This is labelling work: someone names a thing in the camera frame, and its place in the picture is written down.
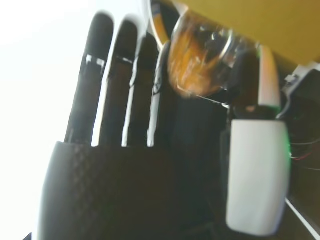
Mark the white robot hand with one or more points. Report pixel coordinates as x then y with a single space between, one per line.
125 195

